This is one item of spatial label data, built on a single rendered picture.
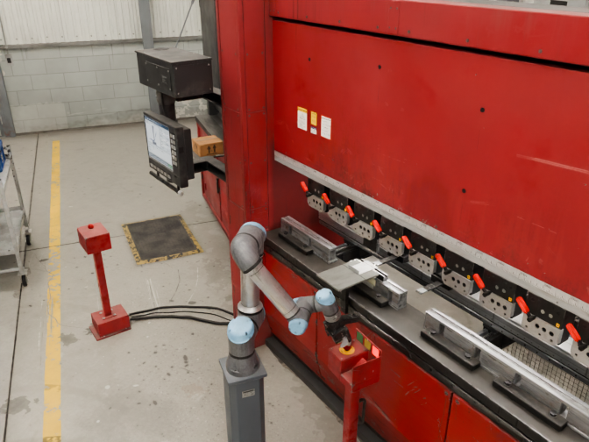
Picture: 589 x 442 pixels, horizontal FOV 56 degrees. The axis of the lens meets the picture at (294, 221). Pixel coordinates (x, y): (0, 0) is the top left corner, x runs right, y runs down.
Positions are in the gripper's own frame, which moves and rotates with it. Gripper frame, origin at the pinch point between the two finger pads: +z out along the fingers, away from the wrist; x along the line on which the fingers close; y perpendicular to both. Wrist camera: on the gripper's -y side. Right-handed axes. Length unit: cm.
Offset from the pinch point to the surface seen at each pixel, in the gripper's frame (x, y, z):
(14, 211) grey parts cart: -360, 126, -2
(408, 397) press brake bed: 20.6, -9.8, 32.3
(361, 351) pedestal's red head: 4.0, -2.8, 5.2
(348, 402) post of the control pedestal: 4.9, 13.6, 27.8
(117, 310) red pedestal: -188, 90, 37
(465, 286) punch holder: 36, -45, -25
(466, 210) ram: 31, -56, -55
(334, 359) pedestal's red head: -0.4, 9.6, 3.2
